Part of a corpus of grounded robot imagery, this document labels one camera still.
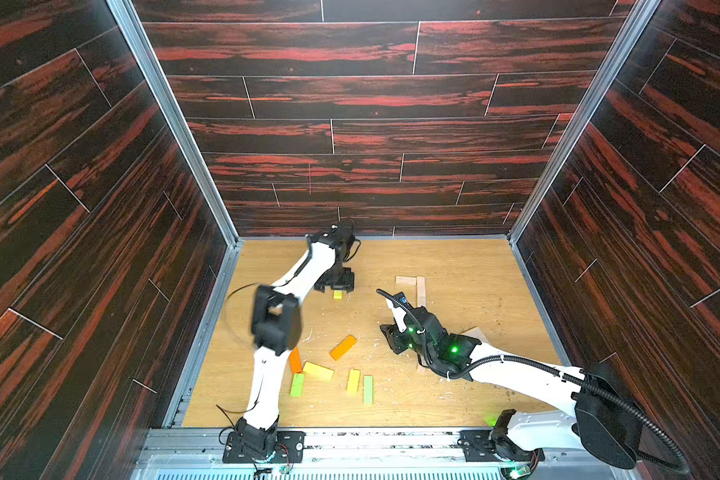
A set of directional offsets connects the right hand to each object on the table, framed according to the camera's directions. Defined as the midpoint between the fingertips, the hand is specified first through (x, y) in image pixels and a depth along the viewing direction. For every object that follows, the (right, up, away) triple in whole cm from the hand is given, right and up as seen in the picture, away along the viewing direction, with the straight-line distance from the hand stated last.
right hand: (392, 319), depth 83 cm
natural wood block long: (+12, +6, +19) cm, 23 cm away
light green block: (-27, -18, -1) cm, 33 cm away
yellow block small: (-11, -18, +1) cm, 21 cm away
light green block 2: (-7, -20, -1) cm, 21 cm away
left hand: (-15, +7, +12) cm, 21 cm away
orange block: (-15, -11, +9) cm, 20 cm away
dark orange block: (-29, -14, +5) cm, 32 cm away
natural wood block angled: (+28, -6, +11) cm, 31 cm away
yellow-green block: (-17, +5, +18) cm, 25 cm away
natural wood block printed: (+8, +10, +24) cm, 27 cm away
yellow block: (-22, -16, +3) cm, 27 cm away
